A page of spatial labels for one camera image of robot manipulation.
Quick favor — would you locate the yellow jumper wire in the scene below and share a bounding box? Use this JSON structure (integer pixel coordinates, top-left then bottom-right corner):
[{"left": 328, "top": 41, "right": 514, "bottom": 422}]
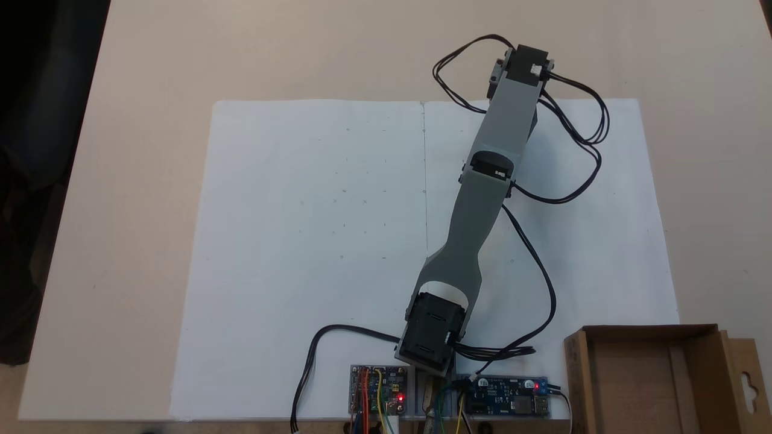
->
[{"left": 373, "top": 369, "right": 396, "bottom": 434}]

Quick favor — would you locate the black gripper motor cable loop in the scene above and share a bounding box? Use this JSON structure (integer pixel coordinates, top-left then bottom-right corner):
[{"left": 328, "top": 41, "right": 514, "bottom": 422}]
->
[{"left": 432, "top": 34, "right": 514, "bottom": 115}]

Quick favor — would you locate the brown cardboard box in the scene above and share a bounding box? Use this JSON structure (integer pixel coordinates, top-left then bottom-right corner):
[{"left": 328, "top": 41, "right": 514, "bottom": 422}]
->
[{"left": 564, "top": 324, "right": 772, "bottom": 434}]

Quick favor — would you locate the black elbow motor cable bundle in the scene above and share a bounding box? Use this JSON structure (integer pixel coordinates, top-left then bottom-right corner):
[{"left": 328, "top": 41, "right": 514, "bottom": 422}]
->
[{"left": 451, "top": 204, "right": 557, "bottom": 363}]

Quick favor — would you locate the blue circuit board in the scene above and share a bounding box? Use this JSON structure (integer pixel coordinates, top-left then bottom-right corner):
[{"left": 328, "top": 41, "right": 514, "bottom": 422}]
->
[{"left": 455, "top": 375, "right": 551, "bottom": 418}]

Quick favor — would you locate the red jumper wire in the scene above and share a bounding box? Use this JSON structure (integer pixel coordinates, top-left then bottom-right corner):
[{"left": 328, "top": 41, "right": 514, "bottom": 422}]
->
[{"left": 356, "top": 368, "right": 371, "bottom": 434}]

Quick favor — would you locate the black wrist motor cable loop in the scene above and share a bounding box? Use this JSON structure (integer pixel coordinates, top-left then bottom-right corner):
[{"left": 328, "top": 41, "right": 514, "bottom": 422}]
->
[{"left": 511, "top": 71, "right": 610, "bottom": 205}]

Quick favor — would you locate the black power cable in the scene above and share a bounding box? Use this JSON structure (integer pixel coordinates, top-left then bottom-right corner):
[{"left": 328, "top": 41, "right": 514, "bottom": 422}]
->
[{"left": 291, "top": 325, "right": 402, "bottom": 433}]

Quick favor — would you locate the circuit board with coloured wires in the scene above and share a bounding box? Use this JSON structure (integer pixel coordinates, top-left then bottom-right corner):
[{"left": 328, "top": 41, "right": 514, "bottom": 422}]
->
[{"left": 349, "top": 364, "right": 412, "bottom": 418}]

